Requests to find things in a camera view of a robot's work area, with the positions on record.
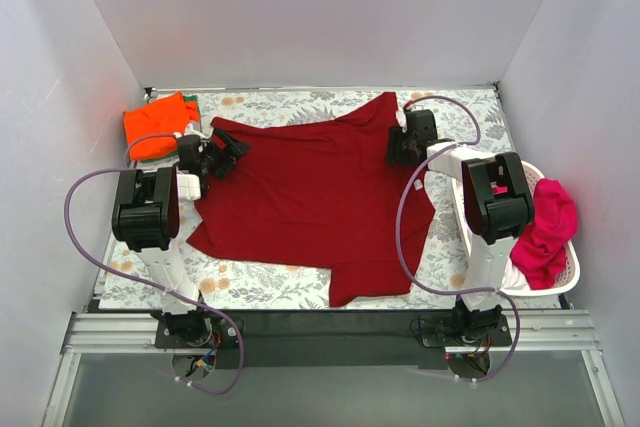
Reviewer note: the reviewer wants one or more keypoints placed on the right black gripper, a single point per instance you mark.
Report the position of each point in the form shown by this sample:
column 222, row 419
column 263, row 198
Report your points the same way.
column 396, row 145

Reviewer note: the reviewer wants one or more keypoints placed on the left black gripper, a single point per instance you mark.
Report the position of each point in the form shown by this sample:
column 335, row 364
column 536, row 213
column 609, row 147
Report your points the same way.
column 228, row 145

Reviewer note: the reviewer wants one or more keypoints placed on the dark red t shirt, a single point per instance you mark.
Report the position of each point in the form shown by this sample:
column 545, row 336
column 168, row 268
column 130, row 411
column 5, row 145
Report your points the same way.
column 319, row 195

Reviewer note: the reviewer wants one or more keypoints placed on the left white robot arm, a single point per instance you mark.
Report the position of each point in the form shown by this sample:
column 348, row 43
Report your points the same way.
column 146, row 218

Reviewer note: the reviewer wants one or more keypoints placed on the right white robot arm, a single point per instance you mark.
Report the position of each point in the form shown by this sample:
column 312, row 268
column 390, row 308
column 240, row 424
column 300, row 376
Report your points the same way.
column 497, row 207

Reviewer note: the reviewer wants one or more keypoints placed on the folded green t shirt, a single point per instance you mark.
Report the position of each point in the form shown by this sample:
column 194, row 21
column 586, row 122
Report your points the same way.
column 165, row 116

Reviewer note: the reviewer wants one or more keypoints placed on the floral table cloth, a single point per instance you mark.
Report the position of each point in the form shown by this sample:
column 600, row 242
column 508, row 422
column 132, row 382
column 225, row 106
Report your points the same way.
column 251, row 285

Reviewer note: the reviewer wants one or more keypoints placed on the folded orange t shirt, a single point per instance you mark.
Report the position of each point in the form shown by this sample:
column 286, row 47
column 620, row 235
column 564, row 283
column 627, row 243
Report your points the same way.
column 134, row 127

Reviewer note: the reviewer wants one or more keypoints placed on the white t shirt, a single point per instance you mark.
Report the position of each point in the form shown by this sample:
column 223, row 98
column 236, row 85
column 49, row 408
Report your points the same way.
column 514, row 279

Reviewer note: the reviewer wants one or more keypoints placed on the pink t shirt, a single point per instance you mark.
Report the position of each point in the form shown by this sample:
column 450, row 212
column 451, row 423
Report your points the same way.
column 539, row 252

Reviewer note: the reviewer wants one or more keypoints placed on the white plastic laundry basket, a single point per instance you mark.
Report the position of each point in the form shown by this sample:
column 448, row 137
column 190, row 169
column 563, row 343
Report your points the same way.
column 569, row 277

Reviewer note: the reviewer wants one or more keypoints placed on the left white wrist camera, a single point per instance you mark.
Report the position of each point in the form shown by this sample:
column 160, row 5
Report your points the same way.
column 191, row 131

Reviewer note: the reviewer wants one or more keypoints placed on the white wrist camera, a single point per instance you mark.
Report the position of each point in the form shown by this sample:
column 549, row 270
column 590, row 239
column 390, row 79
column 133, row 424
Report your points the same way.
column 191, row 131
column 403, row 116

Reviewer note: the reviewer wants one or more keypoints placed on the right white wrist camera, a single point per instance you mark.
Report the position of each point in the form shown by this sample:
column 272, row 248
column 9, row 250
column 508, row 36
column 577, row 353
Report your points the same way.
column 403, row 116

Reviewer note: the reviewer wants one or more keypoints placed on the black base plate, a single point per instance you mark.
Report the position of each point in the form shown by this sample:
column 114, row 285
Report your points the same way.
column 306, row 338

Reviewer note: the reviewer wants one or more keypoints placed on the aluminium frame rail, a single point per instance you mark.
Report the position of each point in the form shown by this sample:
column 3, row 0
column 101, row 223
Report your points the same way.
column 111, row 374

